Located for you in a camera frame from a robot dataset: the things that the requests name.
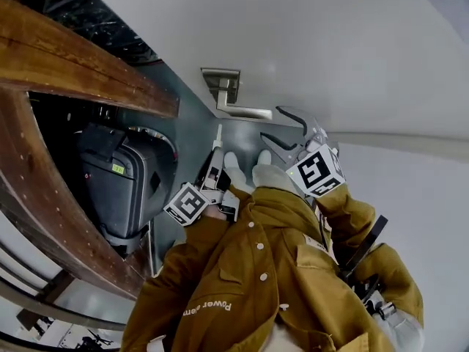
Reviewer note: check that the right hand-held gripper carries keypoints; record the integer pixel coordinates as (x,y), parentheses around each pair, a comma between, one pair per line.
(315,171)

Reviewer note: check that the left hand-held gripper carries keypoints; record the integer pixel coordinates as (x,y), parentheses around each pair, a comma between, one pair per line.
(187,204)

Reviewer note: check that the white door with handle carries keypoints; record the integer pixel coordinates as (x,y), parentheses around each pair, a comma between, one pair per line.
(293,50)

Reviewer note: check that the person's right forearm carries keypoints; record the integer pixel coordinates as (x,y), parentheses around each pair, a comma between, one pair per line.
(348,211)

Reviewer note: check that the person's left forearm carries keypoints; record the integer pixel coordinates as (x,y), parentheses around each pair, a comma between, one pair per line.
(194,240)

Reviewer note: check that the white shoe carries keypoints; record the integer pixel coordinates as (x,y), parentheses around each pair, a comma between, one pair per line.
(236,171)
(271,174)

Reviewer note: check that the dark grey hard case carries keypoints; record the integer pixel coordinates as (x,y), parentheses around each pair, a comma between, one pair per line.
(121,189)

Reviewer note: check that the mustard yellow jacket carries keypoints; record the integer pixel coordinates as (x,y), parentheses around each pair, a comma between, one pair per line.
(256,270)

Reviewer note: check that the dark speckled bag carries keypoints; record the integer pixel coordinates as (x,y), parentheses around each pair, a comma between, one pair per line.
(99,20)

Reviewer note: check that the white shirt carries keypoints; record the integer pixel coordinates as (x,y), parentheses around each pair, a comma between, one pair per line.
(289,339)

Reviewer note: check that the wooden handrail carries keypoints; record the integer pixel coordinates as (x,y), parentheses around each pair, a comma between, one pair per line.
(44,303)

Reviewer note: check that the light grey bag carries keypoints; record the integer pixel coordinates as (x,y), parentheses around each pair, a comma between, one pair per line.
(399,328)

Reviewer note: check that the wooden stair post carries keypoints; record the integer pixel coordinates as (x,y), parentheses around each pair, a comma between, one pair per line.
(73,57)

